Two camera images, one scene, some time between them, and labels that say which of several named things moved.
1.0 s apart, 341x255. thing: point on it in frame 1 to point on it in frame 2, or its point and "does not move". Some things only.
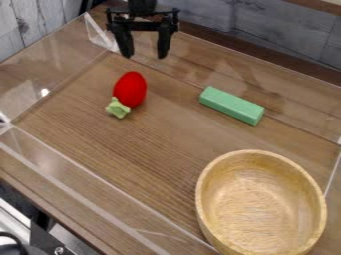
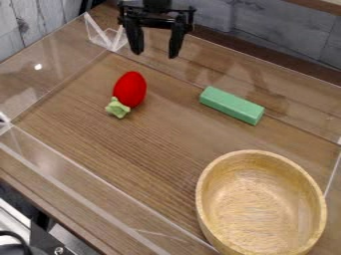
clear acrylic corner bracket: [99, 35] does not move
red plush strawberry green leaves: [129, 89] does not move
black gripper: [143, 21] to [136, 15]
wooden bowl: [259, 204] does not move
